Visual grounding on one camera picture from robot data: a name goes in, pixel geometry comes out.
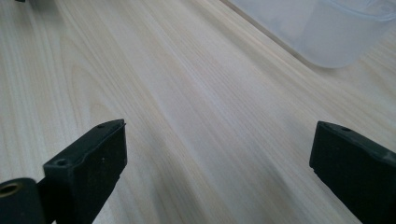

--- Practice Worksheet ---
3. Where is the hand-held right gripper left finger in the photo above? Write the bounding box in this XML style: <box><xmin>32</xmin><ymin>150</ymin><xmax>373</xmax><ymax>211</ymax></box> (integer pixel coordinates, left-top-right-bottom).
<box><xmin>36</xmin><ymin>119</ymin><xmax>128</xmax><ymax>224</ymax></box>

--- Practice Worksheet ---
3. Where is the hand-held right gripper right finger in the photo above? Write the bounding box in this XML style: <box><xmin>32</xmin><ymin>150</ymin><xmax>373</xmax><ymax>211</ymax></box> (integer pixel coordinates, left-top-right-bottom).
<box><xmin>309</xmin><ymin>120</ymin><xmax>396</xmax><ymax>224</ymax></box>

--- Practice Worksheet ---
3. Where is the clear plastic container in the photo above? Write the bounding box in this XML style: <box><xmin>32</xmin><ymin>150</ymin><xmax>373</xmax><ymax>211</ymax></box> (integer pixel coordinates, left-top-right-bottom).
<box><xmin>229</xmin><ymin>0</ymin><xmax>396</xmax><ymax>69</ymax></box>

